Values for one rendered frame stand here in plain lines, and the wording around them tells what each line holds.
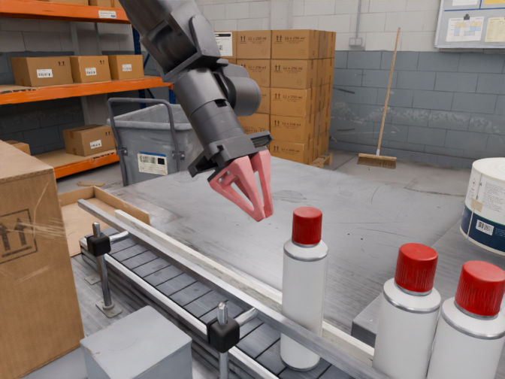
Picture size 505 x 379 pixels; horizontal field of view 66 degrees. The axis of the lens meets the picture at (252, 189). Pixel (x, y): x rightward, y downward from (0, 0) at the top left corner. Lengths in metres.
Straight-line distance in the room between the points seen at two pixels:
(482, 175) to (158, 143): 2.08
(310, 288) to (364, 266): 0.40
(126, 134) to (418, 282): 2.47
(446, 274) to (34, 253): 0.65
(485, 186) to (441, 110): 3.92
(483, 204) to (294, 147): 2.95
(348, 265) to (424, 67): 4.05
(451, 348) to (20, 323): 0.49
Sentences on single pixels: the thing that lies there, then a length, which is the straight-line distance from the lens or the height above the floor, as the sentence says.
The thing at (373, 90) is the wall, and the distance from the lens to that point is 4.91.
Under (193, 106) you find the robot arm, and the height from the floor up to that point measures 1.19.
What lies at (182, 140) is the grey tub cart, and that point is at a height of 0.69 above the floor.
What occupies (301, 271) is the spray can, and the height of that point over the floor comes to 1.02.
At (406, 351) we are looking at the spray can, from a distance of 0.41.
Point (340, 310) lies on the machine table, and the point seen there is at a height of 0.83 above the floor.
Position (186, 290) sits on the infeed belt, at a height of 0.88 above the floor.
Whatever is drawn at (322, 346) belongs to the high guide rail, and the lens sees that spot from 0.45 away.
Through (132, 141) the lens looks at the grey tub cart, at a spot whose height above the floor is 0.66.
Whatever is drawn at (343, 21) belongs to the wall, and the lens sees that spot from 5.03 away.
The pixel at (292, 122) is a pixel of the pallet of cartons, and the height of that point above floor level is 0.59.
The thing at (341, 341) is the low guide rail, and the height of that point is 0.91.
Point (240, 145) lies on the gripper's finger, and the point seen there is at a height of 1.15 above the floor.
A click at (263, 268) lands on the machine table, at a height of 0.83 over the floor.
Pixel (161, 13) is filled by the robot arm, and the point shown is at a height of 1.29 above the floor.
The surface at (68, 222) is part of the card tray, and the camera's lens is 1.10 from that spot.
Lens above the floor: 1.26
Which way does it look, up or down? 20 degrees down
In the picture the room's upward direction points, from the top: straight up
